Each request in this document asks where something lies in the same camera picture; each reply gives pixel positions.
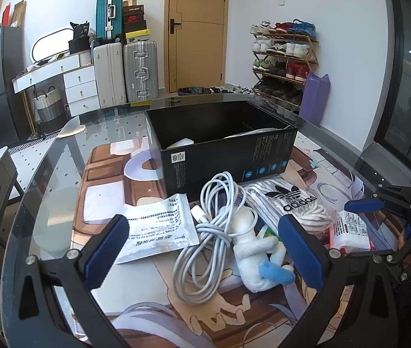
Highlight black bag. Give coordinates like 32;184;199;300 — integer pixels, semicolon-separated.
68;22;96;54

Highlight pile of loose shoes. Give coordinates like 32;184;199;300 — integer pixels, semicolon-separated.
211;84;255;95

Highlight wooden door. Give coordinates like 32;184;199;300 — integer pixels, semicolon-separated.
164;0;229;93

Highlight woven laundry basket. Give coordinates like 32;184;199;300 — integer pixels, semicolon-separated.
33;86;64;124

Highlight printed desk mat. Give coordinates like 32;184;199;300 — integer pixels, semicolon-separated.
73;136;409;348

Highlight oval mirror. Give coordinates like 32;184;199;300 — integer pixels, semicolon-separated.
32;25;83;64

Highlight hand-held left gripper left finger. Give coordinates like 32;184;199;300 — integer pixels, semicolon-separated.
17;214;131;348

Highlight silver suitcase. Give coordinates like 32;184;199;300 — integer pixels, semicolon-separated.
123;40;159;103

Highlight white vanity desk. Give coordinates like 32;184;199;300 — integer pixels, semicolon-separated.
12;52;101;117

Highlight wooden shoe rack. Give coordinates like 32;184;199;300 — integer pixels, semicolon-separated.
251;31;320;112

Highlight small green packet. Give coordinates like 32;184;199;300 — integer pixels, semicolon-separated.
260;225;282;242

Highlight white coiled rope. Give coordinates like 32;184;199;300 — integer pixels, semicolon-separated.
295;203;338;235

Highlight black cardboard box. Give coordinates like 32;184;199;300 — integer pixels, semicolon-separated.
144;99;299;204

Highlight purple bag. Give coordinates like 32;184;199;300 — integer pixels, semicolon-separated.
298;72;331;126

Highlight white suitcase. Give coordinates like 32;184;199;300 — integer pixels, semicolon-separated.
93;42;128;108

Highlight white paper sheet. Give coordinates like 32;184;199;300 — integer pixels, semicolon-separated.
166;138;195;149

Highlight brown cardboard box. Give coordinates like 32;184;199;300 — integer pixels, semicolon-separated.
11;0;27;28

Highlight white striped drawstring bag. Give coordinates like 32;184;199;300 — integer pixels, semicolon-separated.
243;179;323;233

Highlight stack of shoe boxes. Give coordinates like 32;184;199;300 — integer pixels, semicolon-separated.
122;0;151;44

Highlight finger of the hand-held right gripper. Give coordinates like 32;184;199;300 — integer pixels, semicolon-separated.
344;184;411;219
371;221;411;284

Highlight white charging cable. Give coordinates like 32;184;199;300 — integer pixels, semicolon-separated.
173;172;261;304

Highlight white plush toy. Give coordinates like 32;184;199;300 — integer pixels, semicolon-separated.
229;208;296;293

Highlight teal suitcase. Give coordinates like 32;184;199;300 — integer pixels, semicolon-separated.
95;0;125;43

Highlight white plastic packet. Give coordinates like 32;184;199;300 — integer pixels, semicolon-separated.
223;128;286;139

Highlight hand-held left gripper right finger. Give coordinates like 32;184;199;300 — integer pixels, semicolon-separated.
277;214;399;348

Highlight white dotted rug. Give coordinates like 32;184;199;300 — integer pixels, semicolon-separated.
10;109;149;204

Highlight white tissue pack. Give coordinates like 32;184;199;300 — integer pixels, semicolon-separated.
329;210;373;253

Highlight trash bin with black liner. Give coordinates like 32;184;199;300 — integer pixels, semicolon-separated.
177;87;212;97

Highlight rows of shoes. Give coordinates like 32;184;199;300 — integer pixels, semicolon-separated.
250;19;316;108

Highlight green and white medicine packet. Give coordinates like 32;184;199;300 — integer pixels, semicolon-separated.
114;193;201;264

